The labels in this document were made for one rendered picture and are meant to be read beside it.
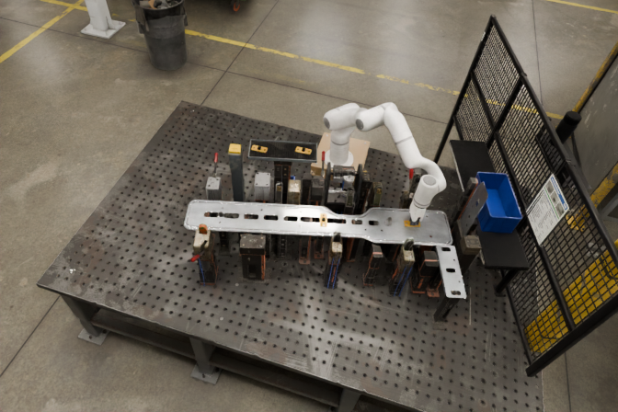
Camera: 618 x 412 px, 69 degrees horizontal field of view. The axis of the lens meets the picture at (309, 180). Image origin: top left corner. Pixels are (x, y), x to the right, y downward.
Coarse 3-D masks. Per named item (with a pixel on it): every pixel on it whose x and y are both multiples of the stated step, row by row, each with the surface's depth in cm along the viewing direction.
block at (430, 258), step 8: (424, 256) 225; (432, 256) 226; (424, 264) 224; (432, 264) 222; (416, 272) 239; (424, 272) 226; (432, 272) 226; (416, 280) 237; (424, 280) 234; (416, 288) 240; (424, 288) 239
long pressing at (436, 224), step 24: (192, 216) 229; (240, 216) 231; (312, 216) 234; (336, 216) 235; (360, 216) 236; (384, 216) 238; (408, 216) 239; (432, 216) 240; (384, 240) 228; (432, 240) 229
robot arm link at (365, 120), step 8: (328, 112) 258; (336, 112) 254; (344, 112) 250; (352, 112) 242; (360, 112) 226; (368, 112) 223; (376, 112) 224; (328, 120) 258; (336, 120) 254; (344, 120) 250; (352, 120) 243; (360, 120) 223; (368, 120) 222; (376, 120) 223; (328, 128) 261; (336, 128) 257; (344, 128) 255; (360, 128) 225; (368, 128) 224
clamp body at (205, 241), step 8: (208, 232) 216; (200, 240) 213; (208, 240) 213; (200, 248) 212; (208, 248) 212; (200, 256) 216; (208, 256) 216; (200, 264) 230; (208, 264) 226; (216, 264) 240; (200, 272) 230; (208, 272) 230; (216, 272) 241; (200, 280) 235; (208, 280) 235
